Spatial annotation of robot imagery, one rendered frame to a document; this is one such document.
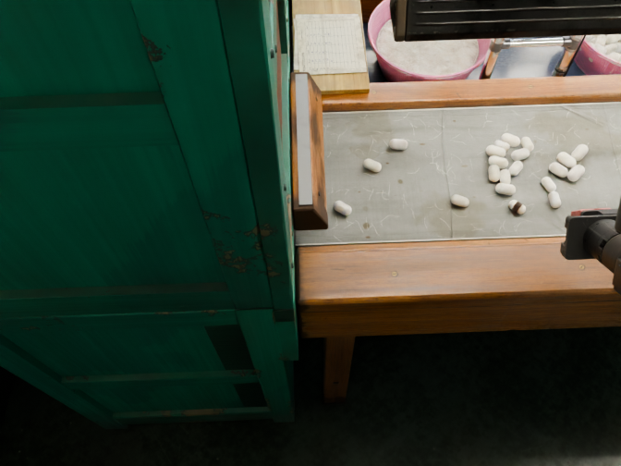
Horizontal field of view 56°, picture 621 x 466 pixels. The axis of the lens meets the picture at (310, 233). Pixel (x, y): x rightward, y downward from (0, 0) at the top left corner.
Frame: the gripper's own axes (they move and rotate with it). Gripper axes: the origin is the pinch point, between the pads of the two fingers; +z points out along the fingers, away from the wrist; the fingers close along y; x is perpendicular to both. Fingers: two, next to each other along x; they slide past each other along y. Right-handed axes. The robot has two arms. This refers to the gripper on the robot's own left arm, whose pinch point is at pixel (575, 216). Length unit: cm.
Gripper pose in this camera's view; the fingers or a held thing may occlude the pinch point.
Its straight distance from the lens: 101.5
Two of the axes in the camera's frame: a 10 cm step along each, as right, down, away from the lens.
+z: -0.1, -3.5, 9.4
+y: -10.0, 0.5, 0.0
